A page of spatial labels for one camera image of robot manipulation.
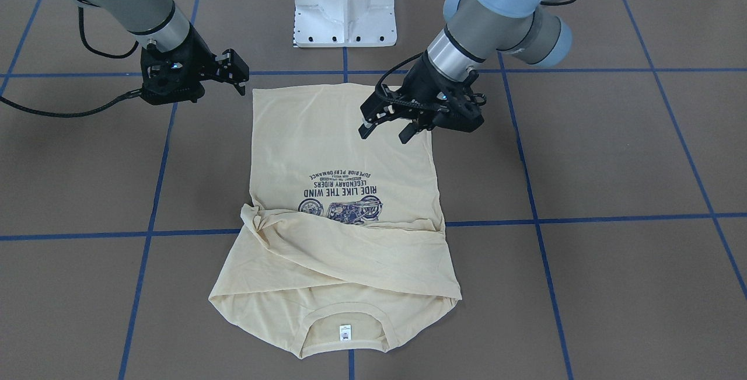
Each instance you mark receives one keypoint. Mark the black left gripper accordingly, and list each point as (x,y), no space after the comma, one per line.
(421,82)

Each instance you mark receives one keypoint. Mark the pale yellow printed t-shirt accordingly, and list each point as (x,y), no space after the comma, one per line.
(343,242)

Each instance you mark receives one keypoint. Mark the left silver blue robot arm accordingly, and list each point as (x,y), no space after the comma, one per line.
(475,29)

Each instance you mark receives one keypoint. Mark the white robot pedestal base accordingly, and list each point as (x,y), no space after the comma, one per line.
(344,23)

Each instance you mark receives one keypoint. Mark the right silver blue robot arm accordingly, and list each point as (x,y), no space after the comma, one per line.
(161,20)

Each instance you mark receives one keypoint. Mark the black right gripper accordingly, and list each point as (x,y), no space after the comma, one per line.
(200,56)

